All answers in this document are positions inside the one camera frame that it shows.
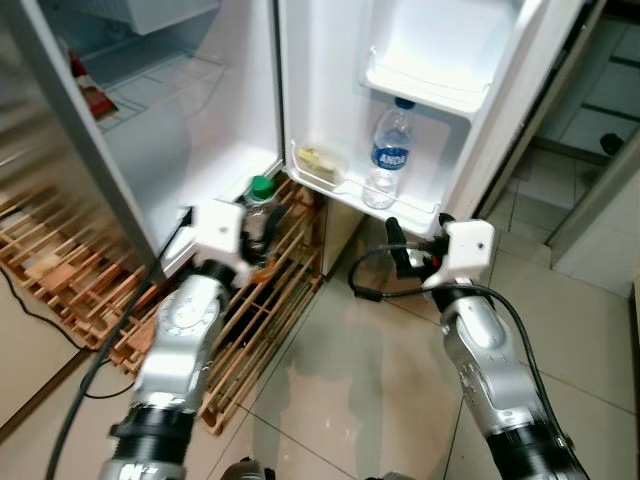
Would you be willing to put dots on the blue label water bottle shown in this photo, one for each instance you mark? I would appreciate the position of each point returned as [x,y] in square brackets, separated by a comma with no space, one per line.
[390,150]

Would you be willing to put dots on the clear fridge drawer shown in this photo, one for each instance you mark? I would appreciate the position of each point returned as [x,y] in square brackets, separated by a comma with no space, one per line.
[150,12]

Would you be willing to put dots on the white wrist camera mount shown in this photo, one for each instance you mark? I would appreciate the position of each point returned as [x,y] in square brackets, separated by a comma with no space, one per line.
[215,232]
[468,250]

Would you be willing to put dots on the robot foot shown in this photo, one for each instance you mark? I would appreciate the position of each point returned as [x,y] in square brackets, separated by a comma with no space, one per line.
[395,476]
[242,470]

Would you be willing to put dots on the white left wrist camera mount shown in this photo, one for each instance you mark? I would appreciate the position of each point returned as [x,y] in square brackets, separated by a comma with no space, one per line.
[215,232]

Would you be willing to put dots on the white door frame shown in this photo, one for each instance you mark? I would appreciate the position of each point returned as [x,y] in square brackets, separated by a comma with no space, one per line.
[590,215]

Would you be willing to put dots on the green cap drink bottle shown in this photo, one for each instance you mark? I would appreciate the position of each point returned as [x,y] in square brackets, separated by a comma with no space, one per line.
[261,186]

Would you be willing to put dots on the red food packet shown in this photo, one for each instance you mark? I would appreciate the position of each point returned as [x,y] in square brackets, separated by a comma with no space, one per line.
[92,95]

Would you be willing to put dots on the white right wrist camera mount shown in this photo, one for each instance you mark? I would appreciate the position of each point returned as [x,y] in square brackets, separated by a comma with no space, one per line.
[468,250]

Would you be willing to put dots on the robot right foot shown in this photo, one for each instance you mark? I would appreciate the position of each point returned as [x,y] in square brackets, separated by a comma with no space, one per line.
[395,476]

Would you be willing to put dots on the dark grey fridge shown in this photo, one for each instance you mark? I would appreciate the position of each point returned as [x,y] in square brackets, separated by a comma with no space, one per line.
[200,130]

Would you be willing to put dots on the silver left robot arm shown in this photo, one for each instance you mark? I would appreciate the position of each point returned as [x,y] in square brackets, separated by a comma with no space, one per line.
[185,330]

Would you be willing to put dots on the yellow food packet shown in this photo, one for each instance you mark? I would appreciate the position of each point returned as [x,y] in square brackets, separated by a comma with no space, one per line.
[318,165]

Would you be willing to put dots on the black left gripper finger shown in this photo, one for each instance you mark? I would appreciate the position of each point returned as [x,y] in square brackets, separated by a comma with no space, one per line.
[277,214]
[276,250]

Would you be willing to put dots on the wooden slatted rack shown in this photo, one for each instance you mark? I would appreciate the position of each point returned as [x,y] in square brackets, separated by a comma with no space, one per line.
[60,270]

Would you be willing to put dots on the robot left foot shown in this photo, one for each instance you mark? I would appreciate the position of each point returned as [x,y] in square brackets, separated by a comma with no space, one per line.
[242,470]

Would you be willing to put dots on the white fridge door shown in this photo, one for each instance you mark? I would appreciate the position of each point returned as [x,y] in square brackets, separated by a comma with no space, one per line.
[330,80]

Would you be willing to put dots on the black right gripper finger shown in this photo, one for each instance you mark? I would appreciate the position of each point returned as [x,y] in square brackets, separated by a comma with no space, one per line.
[396,262]
[395,232]

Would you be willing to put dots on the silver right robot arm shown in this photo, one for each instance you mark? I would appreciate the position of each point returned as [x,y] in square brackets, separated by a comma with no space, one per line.
[490,350]

